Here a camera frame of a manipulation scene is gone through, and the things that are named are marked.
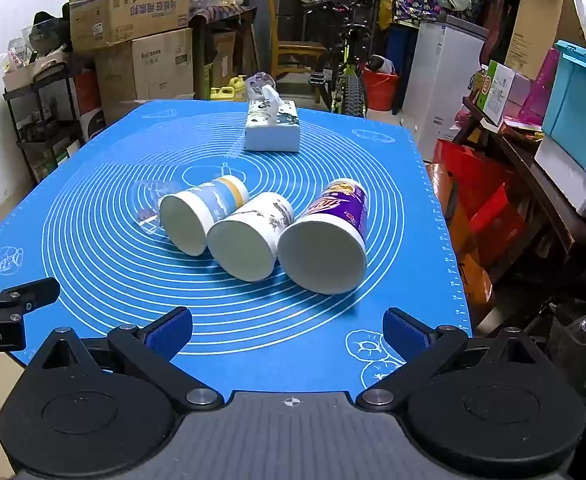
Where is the white printed tissue box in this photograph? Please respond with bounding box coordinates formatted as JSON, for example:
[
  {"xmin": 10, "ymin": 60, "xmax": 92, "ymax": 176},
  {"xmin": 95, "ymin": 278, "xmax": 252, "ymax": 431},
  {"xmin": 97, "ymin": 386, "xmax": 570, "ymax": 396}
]
[{"xmin": 244, "ymin": 85, "xmax": 302, "ymax": 154}]

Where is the purple paper cup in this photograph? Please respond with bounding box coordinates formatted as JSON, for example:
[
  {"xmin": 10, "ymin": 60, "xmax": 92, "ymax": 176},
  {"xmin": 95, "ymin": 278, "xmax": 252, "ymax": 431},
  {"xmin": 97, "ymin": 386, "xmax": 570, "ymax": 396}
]
[{"xmin": 276, "ymin": 178, "xmax": 370, "ymax": 295}]

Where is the tall tan cardboard box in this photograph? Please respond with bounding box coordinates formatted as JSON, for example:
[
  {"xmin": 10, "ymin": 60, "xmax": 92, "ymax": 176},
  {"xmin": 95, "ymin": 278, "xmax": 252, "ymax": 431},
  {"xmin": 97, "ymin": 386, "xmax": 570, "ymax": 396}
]
[{"xmin": 503, "ymin": 0, "xmax": 586, "ymax": 82}]

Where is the white flat box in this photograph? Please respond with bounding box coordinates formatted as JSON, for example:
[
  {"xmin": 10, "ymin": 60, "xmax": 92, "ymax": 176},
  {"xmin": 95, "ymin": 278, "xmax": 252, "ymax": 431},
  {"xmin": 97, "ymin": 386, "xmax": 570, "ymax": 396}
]
[{"xmin": 533, "ymin": 135, "xmax": 586, "ymax": 218}]

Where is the blue and yellow paper cup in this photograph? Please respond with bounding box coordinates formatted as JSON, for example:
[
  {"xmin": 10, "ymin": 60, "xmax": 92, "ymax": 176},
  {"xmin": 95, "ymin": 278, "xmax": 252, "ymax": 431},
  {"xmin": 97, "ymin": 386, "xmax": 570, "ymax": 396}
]
[{"xmin": 158, "ymin": 176, "xmax": 250, "ymax": 257}]

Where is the clear plastic bag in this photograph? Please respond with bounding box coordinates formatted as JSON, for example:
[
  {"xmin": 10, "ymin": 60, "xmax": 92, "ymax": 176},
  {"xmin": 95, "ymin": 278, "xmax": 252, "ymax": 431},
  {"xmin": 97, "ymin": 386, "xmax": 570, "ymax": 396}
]
[{"xmin": 547, "ymin": 309, "xmax": 586, "ymax": 413}]

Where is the pink gift box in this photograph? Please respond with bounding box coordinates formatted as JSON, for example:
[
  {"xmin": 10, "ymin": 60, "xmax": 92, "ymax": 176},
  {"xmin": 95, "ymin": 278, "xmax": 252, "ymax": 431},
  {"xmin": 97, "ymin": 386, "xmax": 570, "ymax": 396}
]
[{"xmin": 517, "ymin": 48, "xmax": 562, "ymax": 127}]

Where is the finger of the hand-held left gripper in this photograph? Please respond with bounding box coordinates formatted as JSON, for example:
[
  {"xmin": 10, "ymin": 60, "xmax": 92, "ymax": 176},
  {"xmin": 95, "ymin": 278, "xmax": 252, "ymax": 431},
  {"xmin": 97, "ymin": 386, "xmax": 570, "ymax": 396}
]
[{"xmin": 0, "ymin": 277, "xmax": 62, "ymax": 322}]

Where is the red plastic bucket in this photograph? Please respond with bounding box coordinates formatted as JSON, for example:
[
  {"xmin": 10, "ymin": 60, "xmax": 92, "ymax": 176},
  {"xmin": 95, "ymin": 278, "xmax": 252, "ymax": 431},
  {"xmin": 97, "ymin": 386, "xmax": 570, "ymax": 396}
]
[{"xmin": 362, "ymin": 64, "xmax": 402, "ymax": 112}]

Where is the orange paper bag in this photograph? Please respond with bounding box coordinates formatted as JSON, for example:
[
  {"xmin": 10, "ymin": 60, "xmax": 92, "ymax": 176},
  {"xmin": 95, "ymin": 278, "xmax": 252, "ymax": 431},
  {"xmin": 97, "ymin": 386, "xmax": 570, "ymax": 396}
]
[{"xmin": 454, "ymin": 249, "xmax": 496, "ymax": 322}]

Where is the green and white carton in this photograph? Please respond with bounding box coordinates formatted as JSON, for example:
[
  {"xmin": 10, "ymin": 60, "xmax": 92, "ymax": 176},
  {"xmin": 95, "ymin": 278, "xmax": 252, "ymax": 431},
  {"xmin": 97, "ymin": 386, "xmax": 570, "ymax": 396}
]
[{"xmin": 475, "ymin": 60, "xmax": 516, "ymax": 126}]

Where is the wooden chair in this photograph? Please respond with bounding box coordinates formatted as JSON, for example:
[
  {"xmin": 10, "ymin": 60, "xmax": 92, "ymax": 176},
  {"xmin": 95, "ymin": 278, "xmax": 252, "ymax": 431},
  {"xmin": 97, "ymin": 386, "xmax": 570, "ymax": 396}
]
[{"xmin": 267, "ymin": 0, "xmax": 329, "ymax": 82}]

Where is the white ink-print paper cup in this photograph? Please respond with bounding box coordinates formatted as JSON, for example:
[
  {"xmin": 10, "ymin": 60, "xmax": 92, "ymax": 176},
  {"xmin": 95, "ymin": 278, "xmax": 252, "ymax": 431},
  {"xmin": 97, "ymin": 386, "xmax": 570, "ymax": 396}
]
[{"xmin": 207, "ymin": 192, "xmax": 295, "ymax": 282}]

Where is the white chest freezer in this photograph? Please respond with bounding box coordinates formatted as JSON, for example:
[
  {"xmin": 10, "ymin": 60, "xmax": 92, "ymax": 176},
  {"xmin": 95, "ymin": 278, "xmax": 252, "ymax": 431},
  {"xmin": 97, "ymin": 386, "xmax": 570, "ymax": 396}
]
[{"xmin": 401, "ymin": 15, "xmax": 489, "ymax": 147}]

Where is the dark wooden side table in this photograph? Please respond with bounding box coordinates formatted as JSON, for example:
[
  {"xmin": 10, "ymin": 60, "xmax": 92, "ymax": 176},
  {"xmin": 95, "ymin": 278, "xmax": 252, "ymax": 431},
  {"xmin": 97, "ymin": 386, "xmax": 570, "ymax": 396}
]
[{"xmin": 462, "ymin": 97, "xmax": 586, "ymax": 262}]

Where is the teal plastic storage crate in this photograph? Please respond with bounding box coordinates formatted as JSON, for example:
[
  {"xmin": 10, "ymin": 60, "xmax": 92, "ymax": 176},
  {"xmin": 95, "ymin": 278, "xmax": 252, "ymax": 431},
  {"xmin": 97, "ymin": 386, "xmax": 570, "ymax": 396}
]
[{"xmin": 541, "ymin": 40, "xmax": 586, "ymax": 169}]

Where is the black metal shelf rack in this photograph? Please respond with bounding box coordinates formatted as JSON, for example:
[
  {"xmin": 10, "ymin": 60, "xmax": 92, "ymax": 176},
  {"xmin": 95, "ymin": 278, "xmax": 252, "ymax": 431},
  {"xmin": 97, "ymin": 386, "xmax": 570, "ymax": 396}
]
[{"xmin": 3, "ymin": 52, "xmax": 100, "ymax": 184}]

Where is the yellow plastic jug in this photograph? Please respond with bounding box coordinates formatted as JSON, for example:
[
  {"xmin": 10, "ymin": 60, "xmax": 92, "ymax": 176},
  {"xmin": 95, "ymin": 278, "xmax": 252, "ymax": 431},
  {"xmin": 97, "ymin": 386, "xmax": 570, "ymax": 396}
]
[{"xmin": 209, "ymin": 75, "xmax": 248, "ymax": 102}]

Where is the red paper shopping bag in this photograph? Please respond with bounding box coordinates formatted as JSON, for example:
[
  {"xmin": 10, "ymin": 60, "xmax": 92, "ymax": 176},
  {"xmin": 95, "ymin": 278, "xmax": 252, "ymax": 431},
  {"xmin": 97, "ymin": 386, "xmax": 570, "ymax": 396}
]
[
  {"xmin": 468, "ymin": 184, "xmax": 530, "ymax": 272},
  {"xmin": 430, "ymin": 139, "xmax": 516, "ymax": 233}
]

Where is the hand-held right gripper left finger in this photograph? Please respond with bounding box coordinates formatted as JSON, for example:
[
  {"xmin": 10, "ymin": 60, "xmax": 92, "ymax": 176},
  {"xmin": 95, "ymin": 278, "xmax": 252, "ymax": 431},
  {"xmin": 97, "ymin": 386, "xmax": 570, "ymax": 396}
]
[{"xmin": 26, "ymin": 306, "xmax": 224, "ymax": 415}]

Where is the plain brown cardboard box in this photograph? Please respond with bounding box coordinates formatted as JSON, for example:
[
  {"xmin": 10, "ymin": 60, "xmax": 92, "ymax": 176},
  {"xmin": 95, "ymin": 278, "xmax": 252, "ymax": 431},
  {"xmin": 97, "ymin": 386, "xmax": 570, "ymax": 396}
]
[{"xmin": 95, "ymin": 27, "xmax": 195, "ymax": 122}]

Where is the clear plastic cup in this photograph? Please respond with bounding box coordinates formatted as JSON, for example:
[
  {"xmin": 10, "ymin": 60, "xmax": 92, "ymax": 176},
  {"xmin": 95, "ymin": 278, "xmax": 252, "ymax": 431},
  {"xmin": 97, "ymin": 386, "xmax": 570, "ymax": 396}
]
[{"xmin": 134, "ymin": 178, "xmax": 184, "ymax": 235}]

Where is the blue silicone baking mat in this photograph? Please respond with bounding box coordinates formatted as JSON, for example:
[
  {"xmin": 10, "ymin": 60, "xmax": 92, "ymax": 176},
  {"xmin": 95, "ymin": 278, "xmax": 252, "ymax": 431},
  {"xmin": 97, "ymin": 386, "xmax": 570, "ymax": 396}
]
[{"xmin": 0, "ymin": 99, "xmax": 474, "ymax": 397}]

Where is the green and black bicycle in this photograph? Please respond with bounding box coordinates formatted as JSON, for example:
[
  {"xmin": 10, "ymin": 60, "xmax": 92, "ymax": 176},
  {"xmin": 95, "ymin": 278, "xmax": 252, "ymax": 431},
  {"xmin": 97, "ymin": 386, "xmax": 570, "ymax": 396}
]
[{"xmin": 293, "ymin": 0, "xmax": 405, "ymax": 119}]

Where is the open brown cardboard box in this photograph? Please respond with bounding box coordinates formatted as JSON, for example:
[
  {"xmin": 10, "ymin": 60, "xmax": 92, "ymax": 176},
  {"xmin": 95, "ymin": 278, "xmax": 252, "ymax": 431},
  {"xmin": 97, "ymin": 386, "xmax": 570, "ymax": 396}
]
[{"xmin": 68, "ymin": 0, "xmax": 192, "ymax": 54}]

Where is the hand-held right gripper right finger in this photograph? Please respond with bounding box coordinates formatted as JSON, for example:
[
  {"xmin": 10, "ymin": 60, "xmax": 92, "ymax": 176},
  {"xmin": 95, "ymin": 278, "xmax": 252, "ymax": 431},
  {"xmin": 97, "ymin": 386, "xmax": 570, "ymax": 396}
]
[{"xmin": 356, "ymin": 307, "xmax": 548, "ymax": 414}]

